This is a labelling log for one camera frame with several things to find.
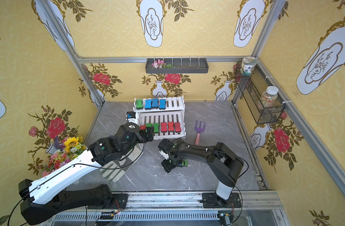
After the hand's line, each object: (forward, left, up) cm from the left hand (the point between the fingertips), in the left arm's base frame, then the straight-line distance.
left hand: (141, 127), depth 71 cm
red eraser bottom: (+11, -10, -15) cm, 21 cm away
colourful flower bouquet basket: (-6, +43, -12) cm, 45 cm away
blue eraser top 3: (+14, -10, +1) cm, 17 cm away
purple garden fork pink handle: (+15, -36, -28) cm, 48 cm away
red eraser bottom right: (+9, -19, -14) cm, 25 cm away
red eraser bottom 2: (+9, -15, -13) cm, 22 cm away
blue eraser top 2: (+17, -6, -1) cm, 18 cm away
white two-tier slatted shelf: (+20, -12, -14) cm, 27 cm away
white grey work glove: (-13, +19, -28) cm, 36 cm away
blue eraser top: (+16, -2, 0) cm, 16 cm away
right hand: (-9, -14, -27) cm, 32 cm away
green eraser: (+17, +3, +1) cm, 17 cm away
